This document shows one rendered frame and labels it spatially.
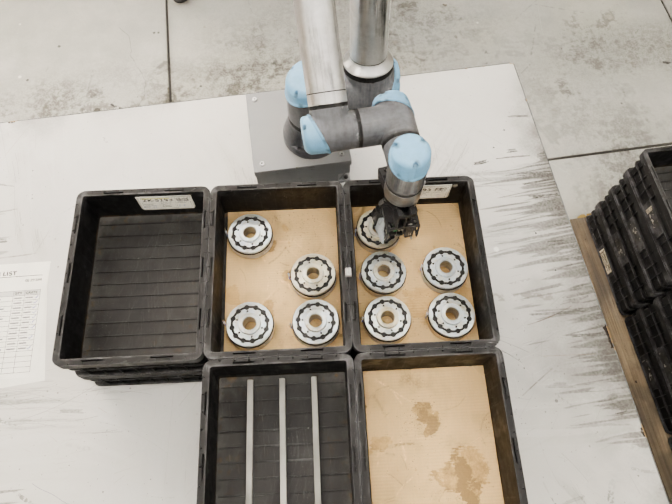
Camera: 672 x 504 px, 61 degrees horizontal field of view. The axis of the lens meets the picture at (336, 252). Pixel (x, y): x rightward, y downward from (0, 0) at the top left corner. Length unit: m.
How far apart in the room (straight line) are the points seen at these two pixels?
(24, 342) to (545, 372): 1.25
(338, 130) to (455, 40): 1.89
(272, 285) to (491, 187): 0.68
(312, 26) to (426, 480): 0.89
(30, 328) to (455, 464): 1.05
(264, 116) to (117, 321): 0.65
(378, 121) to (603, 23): 2.23
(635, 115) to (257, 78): 1.69
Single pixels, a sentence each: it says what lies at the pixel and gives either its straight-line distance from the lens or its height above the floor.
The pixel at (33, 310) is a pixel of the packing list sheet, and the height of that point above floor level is 0.70.
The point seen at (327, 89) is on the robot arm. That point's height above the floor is 1.23.
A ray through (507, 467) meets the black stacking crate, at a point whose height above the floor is 0.88.
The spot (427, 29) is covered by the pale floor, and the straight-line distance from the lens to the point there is 2.95.
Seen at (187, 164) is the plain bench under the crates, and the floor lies 0.70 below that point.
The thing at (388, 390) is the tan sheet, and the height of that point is 0.83.
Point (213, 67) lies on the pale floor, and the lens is 2.81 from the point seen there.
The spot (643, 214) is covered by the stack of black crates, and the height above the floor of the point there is 0.48.
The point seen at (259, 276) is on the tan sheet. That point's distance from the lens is 1.33.
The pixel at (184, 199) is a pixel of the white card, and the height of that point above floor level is 0.90.
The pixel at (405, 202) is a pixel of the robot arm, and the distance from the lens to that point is 1.13.
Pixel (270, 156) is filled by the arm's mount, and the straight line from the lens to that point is 1.51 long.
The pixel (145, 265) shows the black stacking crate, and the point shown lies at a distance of 1.40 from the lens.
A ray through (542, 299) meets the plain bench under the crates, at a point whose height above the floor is 0.70.
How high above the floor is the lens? 2.06
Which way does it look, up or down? 66 degrees down
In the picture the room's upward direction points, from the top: 1 degrees clockwise
